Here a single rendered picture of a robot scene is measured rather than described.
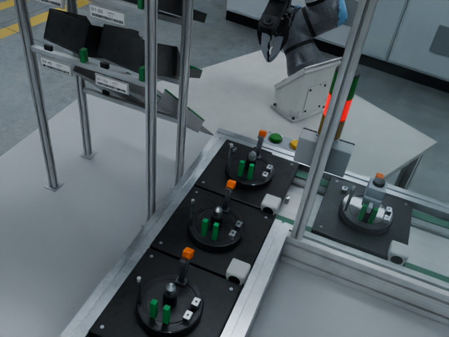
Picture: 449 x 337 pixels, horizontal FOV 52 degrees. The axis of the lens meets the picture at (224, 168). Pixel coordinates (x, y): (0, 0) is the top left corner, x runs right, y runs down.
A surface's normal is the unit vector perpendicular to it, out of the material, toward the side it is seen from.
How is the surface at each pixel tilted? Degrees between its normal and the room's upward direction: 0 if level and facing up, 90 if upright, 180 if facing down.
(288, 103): 90
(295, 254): 90
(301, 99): 90
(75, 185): 0
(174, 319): 0
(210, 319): 0
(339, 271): 90
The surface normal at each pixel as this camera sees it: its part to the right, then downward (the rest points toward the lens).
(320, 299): 0.11, -0.76
